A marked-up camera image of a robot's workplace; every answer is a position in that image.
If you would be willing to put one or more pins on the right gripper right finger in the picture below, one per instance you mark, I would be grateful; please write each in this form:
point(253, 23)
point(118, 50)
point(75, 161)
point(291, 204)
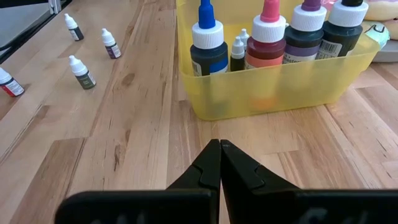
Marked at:
point(242, 177)

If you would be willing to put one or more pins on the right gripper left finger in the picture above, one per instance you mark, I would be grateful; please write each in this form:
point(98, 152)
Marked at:
point(202, 174)

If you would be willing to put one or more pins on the blue-capped large colouring bottle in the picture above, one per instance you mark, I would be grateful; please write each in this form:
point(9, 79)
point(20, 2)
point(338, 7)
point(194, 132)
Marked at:
point(208, 59)

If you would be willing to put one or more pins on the small white-capped dropper bottle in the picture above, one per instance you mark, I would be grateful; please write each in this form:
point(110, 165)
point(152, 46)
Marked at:
point(84, 77)
point(244, 35)
point(237, 51)
point(75, 31)

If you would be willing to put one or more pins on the pink-capped large colouring bottle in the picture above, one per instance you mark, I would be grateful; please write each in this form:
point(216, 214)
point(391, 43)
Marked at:
point(265, 49)

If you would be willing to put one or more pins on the violet-capped large colouring bottle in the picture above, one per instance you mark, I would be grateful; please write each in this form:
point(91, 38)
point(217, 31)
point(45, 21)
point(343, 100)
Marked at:
point(303, 40)

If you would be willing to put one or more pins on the small purple-labelled dropper bottle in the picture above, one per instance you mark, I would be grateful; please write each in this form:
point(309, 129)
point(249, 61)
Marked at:
point(112, 49)

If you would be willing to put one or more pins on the small red-labelled dropper bottle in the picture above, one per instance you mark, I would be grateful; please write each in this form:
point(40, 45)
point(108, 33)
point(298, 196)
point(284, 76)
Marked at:
point(11, 87)

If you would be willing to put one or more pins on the yellow translucent plastic bin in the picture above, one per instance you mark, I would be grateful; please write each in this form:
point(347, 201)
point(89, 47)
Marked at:
point(280, 90)

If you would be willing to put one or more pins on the grey round plate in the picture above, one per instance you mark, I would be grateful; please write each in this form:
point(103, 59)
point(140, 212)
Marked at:
point(387, 54)

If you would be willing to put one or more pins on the silver metal bracket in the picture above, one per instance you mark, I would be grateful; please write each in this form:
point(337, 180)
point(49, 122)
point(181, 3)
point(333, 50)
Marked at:
point(56, 6)

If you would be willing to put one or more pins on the black aluminium table frame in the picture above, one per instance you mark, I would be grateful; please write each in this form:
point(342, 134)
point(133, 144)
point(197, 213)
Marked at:
point(31, 31)

